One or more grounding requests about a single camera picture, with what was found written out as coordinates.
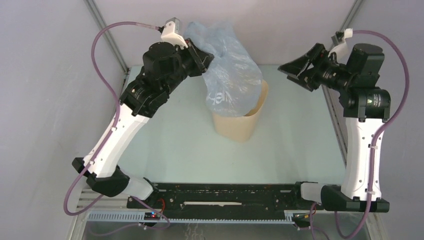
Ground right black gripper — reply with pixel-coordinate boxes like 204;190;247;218
277;42;354;92

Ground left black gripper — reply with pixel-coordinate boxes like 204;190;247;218
162;38;215;96

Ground translucent blue trash bag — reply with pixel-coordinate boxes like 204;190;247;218
184;22;263;117

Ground beige plastic trash bin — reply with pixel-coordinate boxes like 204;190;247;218
211;80;269;143

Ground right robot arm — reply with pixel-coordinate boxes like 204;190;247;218
278;43;391;213

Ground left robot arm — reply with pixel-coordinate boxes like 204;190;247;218
72;39;214;208

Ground small circuit board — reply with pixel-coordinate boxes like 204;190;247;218
143;212;161;221

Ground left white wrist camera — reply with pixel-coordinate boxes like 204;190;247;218
160;17;188;49

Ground right aluminium frame post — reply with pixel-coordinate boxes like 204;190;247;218
317;0;365;72

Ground aluminium frame post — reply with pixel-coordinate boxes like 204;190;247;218
317;0;365;72
83;0;129;74

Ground left aluminium frame post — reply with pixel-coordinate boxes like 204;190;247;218
83;0;129;74

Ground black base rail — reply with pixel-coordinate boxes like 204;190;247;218
147;182;313;220

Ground white cable duct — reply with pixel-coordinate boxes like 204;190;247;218
86;210;307;224

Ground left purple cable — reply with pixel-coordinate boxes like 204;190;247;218
62;21;171;238

